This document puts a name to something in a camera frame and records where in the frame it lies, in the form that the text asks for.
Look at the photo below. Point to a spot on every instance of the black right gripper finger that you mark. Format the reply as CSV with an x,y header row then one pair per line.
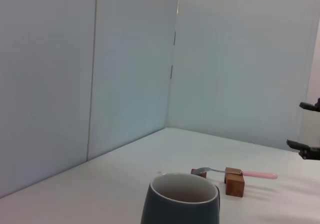
x,y
308,151
308,106

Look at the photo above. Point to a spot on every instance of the grey ceramic mug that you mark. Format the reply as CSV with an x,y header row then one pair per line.
x,y
180,209

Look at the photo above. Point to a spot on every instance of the light notched wooden block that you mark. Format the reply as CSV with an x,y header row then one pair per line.
x,y
234,185

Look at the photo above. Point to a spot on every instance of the flat reddish wooden block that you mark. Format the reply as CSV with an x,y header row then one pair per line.
x,y
201,174

